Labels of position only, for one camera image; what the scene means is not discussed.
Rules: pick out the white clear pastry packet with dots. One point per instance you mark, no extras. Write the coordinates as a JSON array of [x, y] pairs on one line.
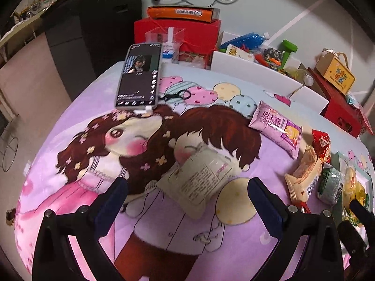
[[196, 178]]

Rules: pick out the blue bottle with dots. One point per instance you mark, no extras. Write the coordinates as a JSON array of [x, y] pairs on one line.
[[249, 38]]

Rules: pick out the black scissors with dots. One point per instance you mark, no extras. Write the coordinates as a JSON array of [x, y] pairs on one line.
[[178, 95]]

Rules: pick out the black cabinet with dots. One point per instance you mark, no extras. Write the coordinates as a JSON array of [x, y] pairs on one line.
[[88, 29]]

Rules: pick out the pink patterned box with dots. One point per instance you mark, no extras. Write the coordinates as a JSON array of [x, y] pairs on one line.
[[367, 120]]

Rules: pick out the red white-striped snack packet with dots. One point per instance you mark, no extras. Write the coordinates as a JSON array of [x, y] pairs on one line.
[[304, 207]]

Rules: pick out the yellow snack packet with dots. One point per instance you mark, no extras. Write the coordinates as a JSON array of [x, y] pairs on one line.
[[359, 200]]

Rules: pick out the large red gift box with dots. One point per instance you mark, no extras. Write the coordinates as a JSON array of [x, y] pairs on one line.
[[339, 108]]

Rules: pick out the orange box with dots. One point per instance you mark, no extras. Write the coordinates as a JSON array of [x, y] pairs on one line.
[[183, 13]]

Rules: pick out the blue tissue pack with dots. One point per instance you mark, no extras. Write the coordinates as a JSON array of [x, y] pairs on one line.
[[353, 99]]

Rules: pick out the dark patterned toy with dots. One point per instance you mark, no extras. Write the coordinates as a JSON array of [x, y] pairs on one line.
[[271, 55]]

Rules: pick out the cream bread packet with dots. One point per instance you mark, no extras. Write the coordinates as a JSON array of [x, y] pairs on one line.
[[304, 175]]

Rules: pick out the red transparent snack packet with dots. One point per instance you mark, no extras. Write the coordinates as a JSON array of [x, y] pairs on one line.
[[322, 146]]

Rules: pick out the pale teal snack packet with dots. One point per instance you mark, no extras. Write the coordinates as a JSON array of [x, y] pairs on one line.
[[331, 184]]

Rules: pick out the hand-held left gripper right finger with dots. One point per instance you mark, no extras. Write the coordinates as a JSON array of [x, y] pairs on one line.
[[265, 207]]

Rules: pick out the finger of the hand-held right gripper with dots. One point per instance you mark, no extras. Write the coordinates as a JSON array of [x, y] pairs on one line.
[[351, 235], [361, 212]]

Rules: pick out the white cardboard box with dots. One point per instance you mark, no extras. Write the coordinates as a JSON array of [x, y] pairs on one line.
[[263, 70]]

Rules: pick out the clear plastic container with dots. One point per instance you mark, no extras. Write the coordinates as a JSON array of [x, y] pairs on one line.
[[164, 36]]

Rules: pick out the black smartphone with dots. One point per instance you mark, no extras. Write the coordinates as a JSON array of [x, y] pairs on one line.
[[139, 76]]

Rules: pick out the printed cartoon blanket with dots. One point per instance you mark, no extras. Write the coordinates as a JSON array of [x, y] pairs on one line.
[[88, 158]]

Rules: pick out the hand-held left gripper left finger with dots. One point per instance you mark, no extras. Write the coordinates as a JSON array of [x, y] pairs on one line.
[[112, 205]]

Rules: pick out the green dumbbell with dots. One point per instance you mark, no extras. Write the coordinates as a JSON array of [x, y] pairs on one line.
[[288, 48]]

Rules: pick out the blue white small box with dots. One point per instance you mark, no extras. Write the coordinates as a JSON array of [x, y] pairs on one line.
[[170, 51]]

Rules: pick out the clear plastic bottle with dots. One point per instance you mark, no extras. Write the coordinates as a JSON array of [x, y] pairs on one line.
[[303, 76]]

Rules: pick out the pink purple snack packet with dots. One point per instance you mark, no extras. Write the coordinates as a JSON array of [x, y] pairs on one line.
[[275, 126]]

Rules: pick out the small yellow card box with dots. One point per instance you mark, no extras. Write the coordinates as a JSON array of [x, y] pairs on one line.
[[236, 51]]

